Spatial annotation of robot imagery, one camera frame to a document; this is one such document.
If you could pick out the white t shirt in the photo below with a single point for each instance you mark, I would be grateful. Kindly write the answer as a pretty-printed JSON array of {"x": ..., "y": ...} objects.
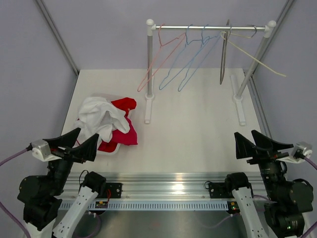
[{"x": 98, "y": 115}]

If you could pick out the white slotted cable duct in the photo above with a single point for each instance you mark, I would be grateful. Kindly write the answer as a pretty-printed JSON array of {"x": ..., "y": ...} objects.
[{"x": 158, "y": 206}]

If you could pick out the red t shirt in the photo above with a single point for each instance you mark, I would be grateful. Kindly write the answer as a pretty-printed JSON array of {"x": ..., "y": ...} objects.
[{"x": 123, "y": 106}]

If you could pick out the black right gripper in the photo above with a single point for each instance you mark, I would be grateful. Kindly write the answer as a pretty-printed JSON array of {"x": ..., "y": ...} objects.
[{"x": 245, "y": 148}]

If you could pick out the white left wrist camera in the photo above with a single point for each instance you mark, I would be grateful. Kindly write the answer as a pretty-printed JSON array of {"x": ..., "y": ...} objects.
[{"x": 41, "y": 151}]

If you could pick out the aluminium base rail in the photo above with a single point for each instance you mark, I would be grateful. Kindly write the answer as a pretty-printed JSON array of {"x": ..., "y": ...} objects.
[{"x": 163, "y": 186}]

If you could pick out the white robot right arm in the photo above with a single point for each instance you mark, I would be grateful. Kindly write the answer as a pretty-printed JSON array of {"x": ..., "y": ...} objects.
[{"x": 289, "y": 200}]

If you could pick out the pink wire hanger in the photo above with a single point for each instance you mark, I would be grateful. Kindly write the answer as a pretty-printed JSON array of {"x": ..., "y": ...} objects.
[{"x": 154, "y": 63}]

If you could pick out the crimson t shirt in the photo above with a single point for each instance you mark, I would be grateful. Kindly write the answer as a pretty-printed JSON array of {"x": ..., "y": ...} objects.
[{"x": 129, "y": 138}]

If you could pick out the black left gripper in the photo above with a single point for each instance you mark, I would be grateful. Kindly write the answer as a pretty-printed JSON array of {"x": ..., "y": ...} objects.
[{"x": 79, "y": 153}]

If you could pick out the black left mount plate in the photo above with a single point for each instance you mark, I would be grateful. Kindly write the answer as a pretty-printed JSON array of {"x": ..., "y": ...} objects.
[{"x": 113, "y": 190}]

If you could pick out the black right mount plate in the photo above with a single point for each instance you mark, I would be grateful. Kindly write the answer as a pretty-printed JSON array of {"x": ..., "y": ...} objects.
[{"x": 219, "y": 190}]

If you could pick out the grey wire hanger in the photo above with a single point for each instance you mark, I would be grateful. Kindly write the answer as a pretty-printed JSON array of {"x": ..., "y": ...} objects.
[{"x": 225, "y": 35}]

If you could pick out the light blue wire hanger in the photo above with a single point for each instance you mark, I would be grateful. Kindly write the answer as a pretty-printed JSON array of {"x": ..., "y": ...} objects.
[{"x": 180, "y": 65}]

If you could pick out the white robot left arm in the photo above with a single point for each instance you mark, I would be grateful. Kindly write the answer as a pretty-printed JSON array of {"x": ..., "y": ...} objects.
[{"x": 40, "y": 194}]

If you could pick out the black mount plate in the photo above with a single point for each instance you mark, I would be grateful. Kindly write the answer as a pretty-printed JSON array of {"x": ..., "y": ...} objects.
[
  {"x": 113, "y": 190},
  {"x": 219, "y": 190}
]

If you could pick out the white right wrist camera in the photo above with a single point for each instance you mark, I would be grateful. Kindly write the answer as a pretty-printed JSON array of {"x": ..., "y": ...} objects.
[{"x": 301, "y": 151}]

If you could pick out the white plastic basket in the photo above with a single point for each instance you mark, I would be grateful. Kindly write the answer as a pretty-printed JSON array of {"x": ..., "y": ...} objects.
[{"x": 109, "y": 124}]

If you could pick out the metal clothes rack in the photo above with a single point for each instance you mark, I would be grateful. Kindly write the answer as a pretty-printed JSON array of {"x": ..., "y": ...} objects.
[{"x": 237, "y": 90}]

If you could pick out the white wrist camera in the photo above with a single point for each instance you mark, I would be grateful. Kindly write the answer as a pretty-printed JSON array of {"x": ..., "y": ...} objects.
[
  {"x": 301, "y": 151},
  {"x": 41, "y": 151}
]

